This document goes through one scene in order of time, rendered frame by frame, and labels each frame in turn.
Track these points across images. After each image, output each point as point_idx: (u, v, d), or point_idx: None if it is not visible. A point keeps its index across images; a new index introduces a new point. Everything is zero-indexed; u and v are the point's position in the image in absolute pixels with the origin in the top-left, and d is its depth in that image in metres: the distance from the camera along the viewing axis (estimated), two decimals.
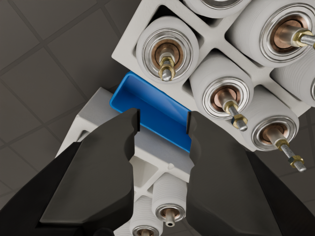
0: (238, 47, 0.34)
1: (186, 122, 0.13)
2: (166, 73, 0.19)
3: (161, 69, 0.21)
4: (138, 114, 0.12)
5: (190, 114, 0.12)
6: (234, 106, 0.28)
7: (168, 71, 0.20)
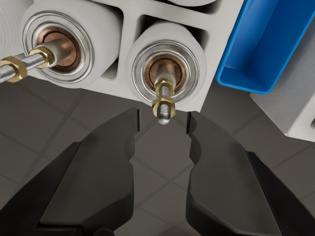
0: None
1: (186, 122, 0.13)
2: (165, 113, 0.13)
3: (159, 101, 0.14)
4: (138, 114, 0.12)
5: (190, 114, 0.12)
6: None
7: (168, 111, 0.13)
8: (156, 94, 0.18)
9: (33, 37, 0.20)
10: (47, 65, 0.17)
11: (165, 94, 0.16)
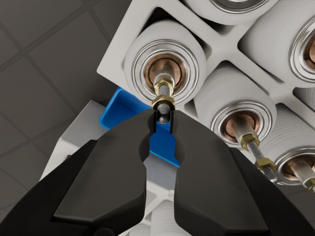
0: (254, 59, 0.27)
1: (169, 121, 0.13)
2: (165, 112, 0.13)
3: (158, 101, 0.14)
4: (155, 116, 0.12)
5: (173, 114, 0.12)
6: (255, 142, 0.21)
7: (168, 110, 0.13)
8: (155, 93, 0.18)
9: None
10: None
11: (165, 93, 0.16)
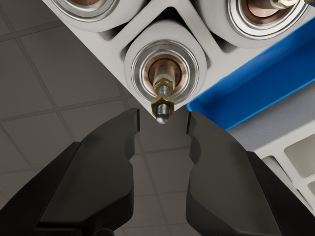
0: None
1: (186, 122, 0.13)
2: (168, 116, 0.13)
3: (168, 102, 0.14)
4: (138, 114, 0.12)
5: (190, 114, 0.12)
6: None
7: (169, 116, 0.13)
8: (156, 84, 0.17)
9: None
10: None
11: None
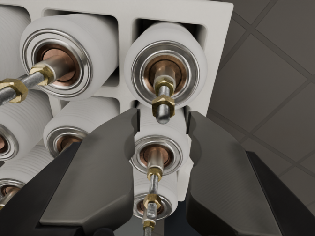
0: (97, 98, 0.31)
1: (186, 122, 0.13)
2: (169, 117, 0.13)
3: (169, 102, 0.14)
4: (138, 114, 0.12)
5: (190, 114, 0.12)
6: (39, 81, 0.18)
7: (169, 117, 0.14)
8: (157, 84, 0.17)
9: None
10: (158, 173, 0.23)
11: None
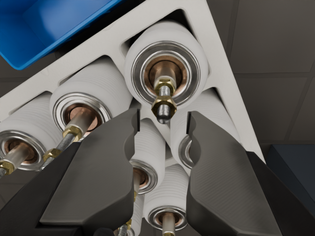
0: None
1: (186, 122, 0.13)
2: (164, 123, 0.13)
3: (171, 116, 0.14)
4: (138, 114, 0.12)
5: (190, 114, 0.12)
6: (72, 140, 0.21)
7: (161, 121, 0.14)
8: (171, 84, 0.17)
9: None
10: None
11: None
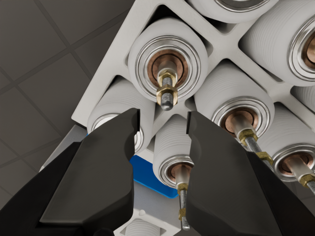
0: None
1: (186, 122, 0.13)
2: None
3: None
4: (138, 114, 0.12)
5: (190, 114, 0.12)
6: (186, 190, 0.27)
7: None
8: None
9: (187, 56, 0.21)
10: (159, 85, 0.19)
11: None
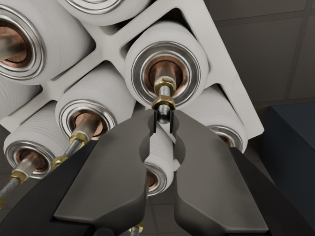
0: (91, 73, 0.29)
1: (169, 121, 0.13)
2: None
3: None
4: (155, 116, 0.12)
5: (173, 114, 0.12)
6: None
7: None
8: None
9: None
10: (163, 81, 0.17)
11: None
